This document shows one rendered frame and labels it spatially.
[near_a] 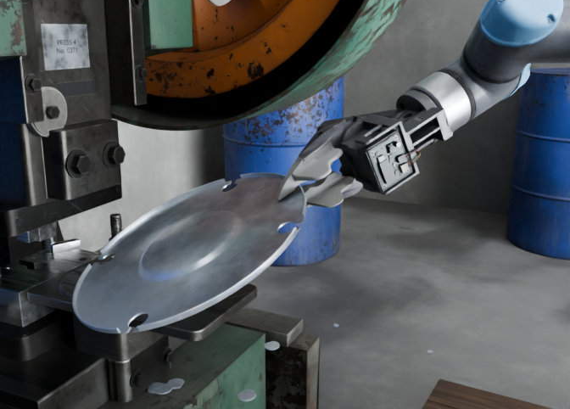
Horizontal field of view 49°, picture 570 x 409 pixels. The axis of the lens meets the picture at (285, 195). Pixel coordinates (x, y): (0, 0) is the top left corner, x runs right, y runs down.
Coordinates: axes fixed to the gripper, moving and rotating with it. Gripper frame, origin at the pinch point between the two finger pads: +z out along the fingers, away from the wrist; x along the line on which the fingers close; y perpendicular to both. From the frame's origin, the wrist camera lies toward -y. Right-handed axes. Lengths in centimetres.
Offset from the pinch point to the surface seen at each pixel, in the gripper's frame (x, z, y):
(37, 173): -13.9, 22.2, -10.5
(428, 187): 165, -166, -240
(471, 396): 72, -25, -22
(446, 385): 72, -24, -27
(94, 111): -15.9, 12.6, -16.6
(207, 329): 5.6, 16.1, 5.9
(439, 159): 150, -178, -236
